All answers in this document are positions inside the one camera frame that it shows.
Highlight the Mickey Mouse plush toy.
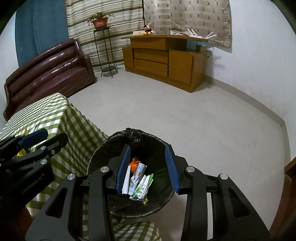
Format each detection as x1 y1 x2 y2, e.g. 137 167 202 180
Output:
144 25 154 35

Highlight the white green paper package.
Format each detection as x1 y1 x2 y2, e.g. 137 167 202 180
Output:
130 174 154 203

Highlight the black lined wicker trash bin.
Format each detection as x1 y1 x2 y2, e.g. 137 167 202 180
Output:
87 128 175 218

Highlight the orange wrapper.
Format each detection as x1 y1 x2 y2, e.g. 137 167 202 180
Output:
129 158 141 174

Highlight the black metal plant stand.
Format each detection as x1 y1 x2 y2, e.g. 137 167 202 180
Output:
93 26 118 78

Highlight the brown wooden door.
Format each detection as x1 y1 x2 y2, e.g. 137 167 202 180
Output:
270 158 295 240

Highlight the dark red leather sofa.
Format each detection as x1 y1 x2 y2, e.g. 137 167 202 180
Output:
3 39 97 121

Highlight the white wifi router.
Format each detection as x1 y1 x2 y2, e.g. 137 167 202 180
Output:
186 28 217 40

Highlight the white paper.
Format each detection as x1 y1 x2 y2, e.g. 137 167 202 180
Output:
122 165 131 195

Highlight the yellow snack wrapper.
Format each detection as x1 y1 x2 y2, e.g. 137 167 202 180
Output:
16 128 30 157

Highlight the striped green curtain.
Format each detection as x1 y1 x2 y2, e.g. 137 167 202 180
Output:
66 0 144 74

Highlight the green checkered tablecloth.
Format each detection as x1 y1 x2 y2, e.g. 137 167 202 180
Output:
1 93 107 217

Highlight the beige patterned curtain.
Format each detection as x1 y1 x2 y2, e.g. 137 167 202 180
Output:
144 0 232 48

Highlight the tissue box on cabinet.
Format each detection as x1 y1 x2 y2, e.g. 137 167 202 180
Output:
133 30 147 36

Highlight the blue curtain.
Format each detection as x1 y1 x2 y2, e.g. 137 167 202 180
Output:
15 0 69 66

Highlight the wooden TV cabinet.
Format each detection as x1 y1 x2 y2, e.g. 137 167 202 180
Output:
122 35 209 93

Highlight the potted plant terracotta pot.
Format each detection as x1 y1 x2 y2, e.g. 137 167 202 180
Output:
87 12 115 30

